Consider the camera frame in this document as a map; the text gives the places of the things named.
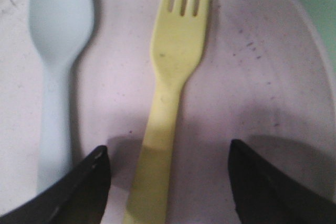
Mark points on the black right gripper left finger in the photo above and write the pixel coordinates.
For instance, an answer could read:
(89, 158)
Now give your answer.
(79, 197)

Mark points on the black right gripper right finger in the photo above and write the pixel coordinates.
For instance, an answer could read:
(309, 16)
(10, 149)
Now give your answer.
(264, 194)

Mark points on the yellow plastic fork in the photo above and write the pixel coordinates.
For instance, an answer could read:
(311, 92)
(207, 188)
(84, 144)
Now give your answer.
(176, 49)

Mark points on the beige round plate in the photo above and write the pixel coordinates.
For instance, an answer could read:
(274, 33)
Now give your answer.
(264, 79)

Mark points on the light blue plastic spoon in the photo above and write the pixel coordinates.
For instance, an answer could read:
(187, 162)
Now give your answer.
(59, 29)

